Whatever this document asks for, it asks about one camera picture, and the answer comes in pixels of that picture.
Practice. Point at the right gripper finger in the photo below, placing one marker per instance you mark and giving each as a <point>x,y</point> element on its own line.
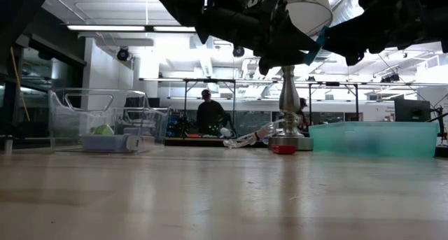
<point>343,35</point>
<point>346,52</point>

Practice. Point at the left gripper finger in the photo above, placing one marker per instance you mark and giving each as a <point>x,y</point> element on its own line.
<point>280,59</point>
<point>297,33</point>

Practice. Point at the red digital clock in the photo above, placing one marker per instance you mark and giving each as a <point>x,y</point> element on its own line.
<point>283,149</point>

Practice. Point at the purple wall charger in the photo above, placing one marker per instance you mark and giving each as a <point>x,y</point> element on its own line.
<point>140,142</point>

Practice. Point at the green charger white plug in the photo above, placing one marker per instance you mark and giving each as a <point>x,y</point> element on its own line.
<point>102,129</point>

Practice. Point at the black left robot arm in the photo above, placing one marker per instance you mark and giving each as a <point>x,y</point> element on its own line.
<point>182,2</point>

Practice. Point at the white shade table lamp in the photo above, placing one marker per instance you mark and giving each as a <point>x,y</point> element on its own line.
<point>290,103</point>

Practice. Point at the person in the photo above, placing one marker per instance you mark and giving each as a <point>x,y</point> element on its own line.
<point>304,115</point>
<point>210,114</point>

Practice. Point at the clear plastic bag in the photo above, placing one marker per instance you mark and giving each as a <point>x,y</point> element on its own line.
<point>248,138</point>

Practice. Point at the dark monitor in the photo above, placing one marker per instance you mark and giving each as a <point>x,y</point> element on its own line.
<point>412,110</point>

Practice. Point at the green plastic tray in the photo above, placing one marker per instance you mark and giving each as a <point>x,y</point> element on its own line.
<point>374,138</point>

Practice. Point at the clear plastic tray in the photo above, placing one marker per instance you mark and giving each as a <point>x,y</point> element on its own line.
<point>70,110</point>

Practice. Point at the yellow pole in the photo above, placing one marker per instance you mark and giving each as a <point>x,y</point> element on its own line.
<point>19,82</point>

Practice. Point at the round black ceiling camera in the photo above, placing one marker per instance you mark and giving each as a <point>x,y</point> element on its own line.
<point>122,54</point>
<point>238,51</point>

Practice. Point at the black frame workbench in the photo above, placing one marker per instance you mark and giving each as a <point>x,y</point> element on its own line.
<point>210,80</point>
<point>332,83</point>

